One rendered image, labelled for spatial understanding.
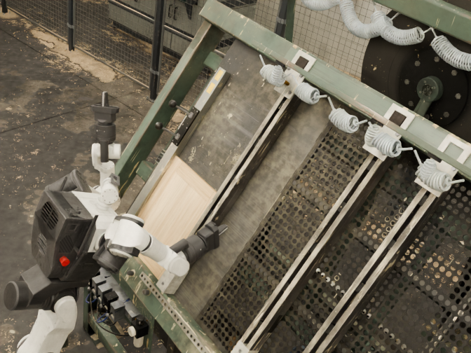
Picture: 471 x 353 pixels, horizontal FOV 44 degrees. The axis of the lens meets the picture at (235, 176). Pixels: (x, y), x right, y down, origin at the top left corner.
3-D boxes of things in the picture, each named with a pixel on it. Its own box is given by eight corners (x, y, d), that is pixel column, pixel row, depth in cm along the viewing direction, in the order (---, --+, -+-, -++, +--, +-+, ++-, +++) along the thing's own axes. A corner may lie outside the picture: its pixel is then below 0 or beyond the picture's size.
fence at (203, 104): (121, 232, 289) (115, 231, 286) (224, 69, 274) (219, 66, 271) (126, 239, 286) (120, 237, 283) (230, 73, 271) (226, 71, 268)
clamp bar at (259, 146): (164, 283, 265) (125, 277, 246) (311, 59, 246) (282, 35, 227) (176, 297, 258) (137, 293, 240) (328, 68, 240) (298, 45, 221)
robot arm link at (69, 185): (69, 209, 250) (52, 199, 238) (63, 192, 254) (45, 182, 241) (92, 195, 249) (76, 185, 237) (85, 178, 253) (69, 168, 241)
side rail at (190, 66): (106, 207, 309) (90, 204, 301) (218, 29, 292) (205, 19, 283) (112, 213, 306) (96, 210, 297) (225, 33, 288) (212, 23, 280)
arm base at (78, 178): (65, 217, 246) (49, 208, 236) (57, 193, 252) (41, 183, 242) (95, 199, 245) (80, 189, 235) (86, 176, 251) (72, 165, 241)
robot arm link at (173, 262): (182, 279, 209) (163, 268, 198) (166, 266, 214) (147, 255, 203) (193, 265, 209) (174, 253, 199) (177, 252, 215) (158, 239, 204)
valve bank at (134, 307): (75, 295, 292) (75, 259, 279) (101, 285, 300) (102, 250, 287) (123, 365, 262) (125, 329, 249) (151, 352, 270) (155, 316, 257)
